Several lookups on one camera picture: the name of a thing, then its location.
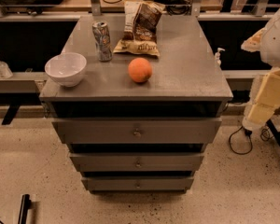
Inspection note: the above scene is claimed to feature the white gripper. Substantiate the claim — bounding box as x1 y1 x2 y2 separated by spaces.
241 28 280 129

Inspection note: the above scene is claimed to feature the grey bottom drawer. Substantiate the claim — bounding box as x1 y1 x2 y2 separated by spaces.
81 176 193 191

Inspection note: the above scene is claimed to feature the grey drawer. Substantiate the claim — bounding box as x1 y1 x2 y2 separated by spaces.
70 153 203 172
81 176 193 191
52 118 221 144

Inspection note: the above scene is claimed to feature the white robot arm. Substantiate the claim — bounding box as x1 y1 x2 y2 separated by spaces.
241 8 280 131

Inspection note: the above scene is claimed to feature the grey drawer cabinet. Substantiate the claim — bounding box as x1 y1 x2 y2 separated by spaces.
38 13 234 194

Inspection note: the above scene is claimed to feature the grey top drawer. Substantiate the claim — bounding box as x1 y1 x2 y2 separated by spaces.
52 118 221 144

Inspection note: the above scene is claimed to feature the grey middle drawer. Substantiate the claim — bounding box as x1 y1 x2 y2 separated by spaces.
70 153 203 172

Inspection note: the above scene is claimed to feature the white pump bottle right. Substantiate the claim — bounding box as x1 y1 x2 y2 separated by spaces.
214 48 225 66

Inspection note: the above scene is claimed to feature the orange fruit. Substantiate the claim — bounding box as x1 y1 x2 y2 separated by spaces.
128 58 152 83

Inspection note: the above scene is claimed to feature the brown chip bag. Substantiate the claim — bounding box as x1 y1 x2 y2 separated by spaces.
113 0 165 57

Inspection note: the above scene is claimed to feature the silver drink can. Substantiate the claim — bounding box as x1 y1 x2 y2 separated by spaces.
92 21 112 62

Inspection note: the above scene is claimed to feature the white bowl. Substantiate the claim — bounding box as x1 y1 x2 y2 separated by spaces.
45 52 87 87

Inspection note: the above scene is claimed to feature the black bar on floor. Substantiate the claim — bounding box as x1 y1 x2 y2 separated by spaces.
18 194 31 224

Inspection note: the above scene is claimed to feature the clear sanitizer bottle left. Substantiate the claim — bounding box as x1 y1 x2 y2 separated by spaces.
0 61 13 78

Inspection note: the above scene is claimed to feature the black power cable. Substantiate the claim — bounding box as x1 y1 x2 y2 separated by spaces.
228 125 254 156

